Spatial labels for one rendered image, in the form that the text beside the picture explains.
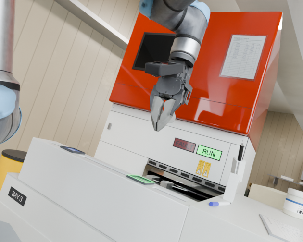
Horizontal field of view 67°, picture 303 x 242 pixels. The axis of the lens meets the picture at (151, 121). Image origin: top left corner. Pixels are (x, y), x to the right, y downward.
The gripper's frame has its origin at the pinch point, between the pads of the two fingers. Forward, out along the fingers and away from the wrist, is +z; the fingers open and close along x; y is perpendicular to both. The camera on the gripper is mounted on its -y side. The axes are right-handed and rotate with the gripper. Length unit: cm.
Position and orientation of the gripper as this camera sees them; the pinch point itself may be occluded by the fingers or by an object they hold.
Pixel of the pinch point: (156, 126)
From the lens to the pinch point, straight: 59.0
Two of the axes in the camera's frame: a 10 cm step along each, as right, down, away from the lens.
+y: 4.5, 2.2, 8.7
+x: -8.4, -2.3, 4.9
